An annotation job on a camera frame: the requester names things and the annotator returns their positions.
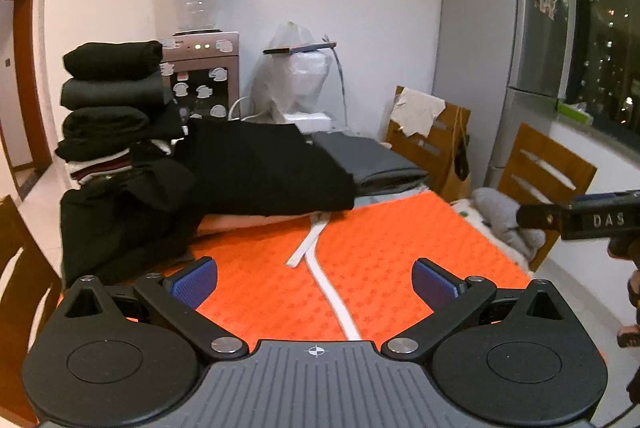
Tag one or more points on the pile of black clothes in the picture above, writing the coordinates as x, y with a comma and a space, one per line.
120, 218

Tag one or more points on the grey fluffy blanket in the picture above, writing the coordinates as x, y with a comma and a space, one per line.
495, 208

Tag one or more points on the green tissue box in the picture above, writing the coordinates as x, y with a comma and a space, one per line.
575, 112

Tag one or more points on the stack of folded dark clothes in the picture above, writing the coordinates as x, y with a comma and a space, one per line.
110, 93

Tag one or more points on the wooden chair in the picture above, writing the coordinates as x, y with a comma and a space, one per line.
530, 178
20, 258
440, 148

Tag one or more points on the pink water dispenser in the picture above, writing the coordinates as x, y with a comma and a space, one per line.
200, 58

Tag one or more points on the white appliance under plastic bag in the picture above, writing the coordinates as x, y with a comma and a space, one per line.
300, 83

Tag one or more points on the orange patterned table mat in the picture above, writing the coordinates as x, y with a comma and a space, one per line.
390, 238

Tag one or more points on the grey pants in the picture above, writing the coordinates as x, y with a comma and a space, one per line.
365, 158

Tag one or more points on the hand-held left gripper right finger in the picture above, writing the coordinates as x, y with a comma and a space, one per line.
435, 283

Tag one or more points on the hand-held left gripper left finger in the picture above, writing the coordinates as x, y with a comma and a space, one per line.
192, 283

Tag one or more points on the person's right hand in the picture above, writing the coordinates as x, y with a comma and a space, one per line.
632, 253

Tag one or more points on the brown wooden door frame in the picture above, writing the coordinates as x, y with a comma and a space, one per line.
25, 58

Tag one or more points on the dark flat board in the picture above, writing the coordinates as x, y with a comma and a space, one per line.
300, 49

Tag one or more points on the black folded garment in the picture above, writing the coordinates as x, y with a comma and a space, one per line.
265, 168

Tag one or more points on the white box appliance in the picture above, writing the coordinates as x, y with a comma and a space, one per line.
315, 121

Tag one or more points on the white cloth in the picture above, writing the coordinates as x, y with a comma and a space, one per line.
415, 108

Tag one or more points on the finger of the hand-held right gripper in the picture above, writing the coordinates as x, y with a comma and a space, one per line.
542, 215

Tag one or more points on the dark window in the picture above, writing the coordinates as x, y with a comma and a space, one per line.
610, 33

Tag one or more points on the silver refrigerator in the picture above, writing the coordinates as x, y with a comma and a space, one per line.
500, 33

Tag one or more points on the white polka dot blanket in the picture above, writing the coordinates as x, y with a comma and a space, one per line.
467, 213

